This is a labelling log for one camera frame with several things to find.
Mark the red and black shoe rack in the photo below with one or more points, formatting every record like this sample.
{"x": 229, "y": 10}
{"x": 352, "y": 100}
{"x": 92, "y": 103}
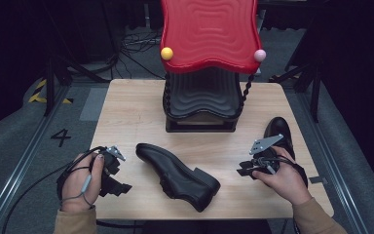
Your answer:
{"x": 207, "y": 32}

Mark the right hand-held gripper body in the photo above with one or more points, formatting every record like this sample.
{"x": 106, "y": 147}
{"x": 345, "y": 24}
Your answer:
{"x": 266, "y": 144}

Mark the black metal stand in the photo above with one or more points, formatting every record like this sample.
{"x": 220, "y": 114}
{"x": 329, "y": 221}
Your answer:
{"x": 315, "y": 94}
{"x": 49, "y": 87}

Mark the person's right hand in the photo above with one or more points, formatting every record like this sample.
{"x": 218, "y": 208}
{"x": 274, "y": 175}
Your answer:
{"x": 285, "y": 182}

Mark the person's left hand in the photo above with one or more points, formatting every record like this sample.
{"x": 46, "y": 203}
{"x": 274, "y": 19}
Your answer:
{"x": 78, "y": 182}

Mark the metal floor rail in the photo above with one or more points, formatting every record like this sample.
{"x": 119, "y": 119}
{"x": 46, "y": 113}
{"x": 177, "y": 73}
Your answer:
{"x": 334, "y": 169}
{"x": 19, "y": 169}

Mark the yellow and black floor tape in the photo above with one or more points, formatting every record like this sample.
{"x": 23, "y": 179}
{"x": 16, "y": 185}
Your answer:
{"x": 35, "y": 97}

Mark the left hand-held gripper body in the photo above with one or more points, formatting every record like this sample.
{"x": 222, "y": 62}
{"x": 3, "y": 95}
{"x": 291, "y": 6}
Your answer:
{"x": 110, "y": 162}

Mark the black leather shoe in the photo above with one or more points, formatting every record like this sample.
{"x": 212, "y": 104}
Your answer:
{"x": 277, "y": 128}
{"x": 175, "y": 175}

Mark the grey tape piece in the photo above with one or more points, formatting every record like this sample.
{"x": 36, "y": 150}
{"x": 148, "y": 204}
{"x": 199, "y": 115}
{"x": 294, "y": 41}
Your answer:
{"x": 318, "y": 180}

